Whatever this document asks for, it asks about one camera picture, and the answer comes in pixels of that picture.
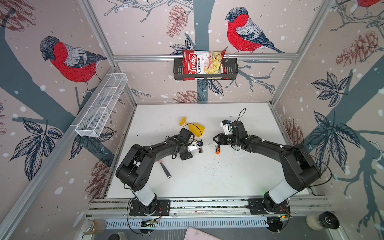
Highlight white battery cover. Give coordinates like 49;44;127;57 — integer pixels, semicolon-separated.
209;143;217;150

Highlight grey white remote control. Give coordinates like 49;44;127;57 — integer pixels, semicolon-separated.
188;145;203;156

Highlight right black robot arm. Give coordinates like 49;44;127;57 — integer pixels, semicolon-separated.
213;120;322;214

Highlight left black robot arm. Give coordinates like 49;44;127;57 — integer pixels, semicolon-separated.
115;128;204;217

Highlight yellow plastic goblet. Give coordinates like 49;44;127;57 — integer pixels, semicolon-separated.
180;117;205;138

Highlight red cassava chips bag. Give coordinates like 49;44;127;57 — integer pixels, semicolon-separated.
183;50;226;75

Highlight pink flat object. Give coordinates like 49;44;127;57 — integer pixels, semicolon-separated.
184;228;221;240

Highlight glass jar amber content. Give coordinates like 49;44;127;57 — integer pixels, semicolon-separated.
81;220;107;235

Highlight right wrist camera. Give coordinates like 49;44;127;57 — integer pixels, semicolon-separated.
220;120;232;136

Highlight black wall basket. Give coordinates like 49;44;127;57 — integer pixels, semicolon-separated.
174;58;239;81

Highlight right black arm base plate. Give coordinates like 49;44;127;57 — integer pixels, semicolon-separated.
247;198;291;216

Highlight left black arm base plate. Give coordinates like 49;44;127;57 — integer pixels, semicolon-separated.
128;199;171;217

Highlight white wire mesh shelf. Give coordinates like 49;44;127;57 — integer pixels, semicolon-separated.
75;73;128;138

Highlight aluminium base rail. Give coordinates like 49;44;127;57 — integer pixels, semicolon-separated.
85;195;332;230

